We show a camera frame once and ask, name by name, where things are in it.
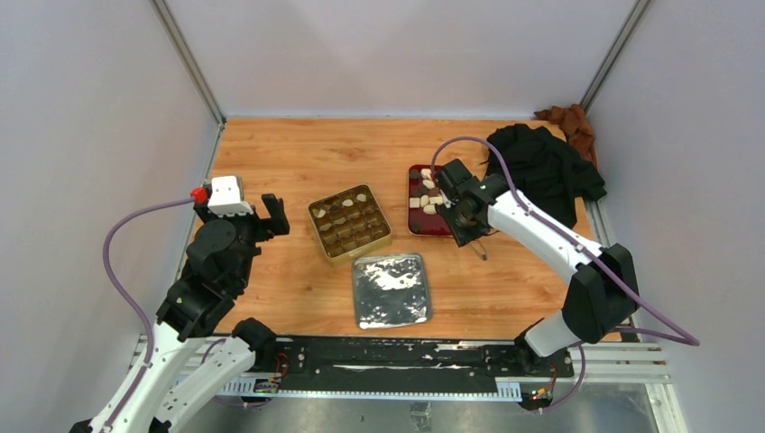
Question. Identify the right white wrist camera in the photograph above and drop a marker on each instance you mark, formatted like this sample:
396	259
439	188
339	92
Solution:
457	176

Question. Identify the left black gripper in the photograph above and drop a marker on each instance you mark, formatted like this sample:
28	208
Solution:
274	207

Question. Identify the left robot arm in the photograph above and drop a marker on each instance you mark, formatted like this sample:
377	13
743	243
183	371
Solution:
217	270

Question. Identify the red chocolate tray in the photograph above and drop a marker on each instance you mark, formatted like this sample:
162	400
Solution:
424	200

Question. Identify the gold chocolate tin box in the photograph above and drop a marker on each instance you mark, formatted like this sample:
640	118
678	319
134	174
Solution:
352	232

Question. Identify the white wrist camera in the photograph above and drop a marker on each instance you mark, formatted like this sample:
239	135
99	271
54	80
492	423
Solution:
223	196
457	176

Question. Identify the brown cloth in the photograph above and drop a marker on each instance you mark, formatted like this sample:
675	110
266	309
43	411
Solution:
577	129

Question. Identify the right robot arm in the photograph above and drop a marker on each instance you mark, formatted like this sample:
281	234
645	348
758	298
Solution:
595	305

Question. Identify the silver tin lid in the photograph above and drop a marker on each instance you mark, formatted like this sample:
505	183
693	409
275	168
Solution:
391	291

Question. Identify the metal tongs black tips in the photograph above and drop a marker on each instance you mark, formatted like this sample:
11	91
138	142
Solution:
480	250

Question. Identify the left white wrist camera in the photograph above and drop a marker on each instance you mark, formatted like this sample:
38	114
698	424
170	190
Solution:
223	196

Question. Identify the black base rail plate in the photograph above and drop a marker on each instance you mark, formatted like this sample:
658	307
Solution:
388	367

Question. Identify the black cloth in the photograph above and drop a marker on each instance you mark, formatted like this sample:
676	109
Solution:
548	170

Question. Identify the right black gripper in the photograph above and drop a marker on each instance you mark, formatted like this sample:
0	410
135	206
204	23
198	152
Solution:
462	236

